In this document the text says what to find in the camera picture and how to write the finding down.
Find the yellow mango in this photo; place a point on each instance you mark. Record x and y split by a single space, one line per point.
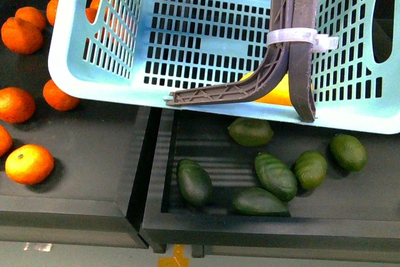
279 95

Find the light blue plastic basket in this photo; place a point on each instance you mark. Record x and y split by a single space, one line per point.
140 51

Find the dark green avocado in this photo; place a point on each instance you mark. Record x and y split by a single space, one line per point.
258 202
194 183
276 176

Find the black fruit tray left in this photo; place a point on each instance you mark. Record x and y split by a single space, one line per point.
90 197

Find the black fruit tray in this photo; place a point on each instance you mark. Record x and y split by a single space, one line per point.
351 216
90 197

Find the white zip tie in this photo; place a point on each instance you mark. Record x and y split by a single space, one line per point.
321 43

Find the orange tangerine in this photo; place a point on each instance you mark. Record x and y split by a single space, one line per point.
29 164
20 36
6 141
58 99
17 105
32 15

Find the black fruit tray right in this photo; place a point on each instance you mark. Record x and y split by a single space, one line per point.
351 216

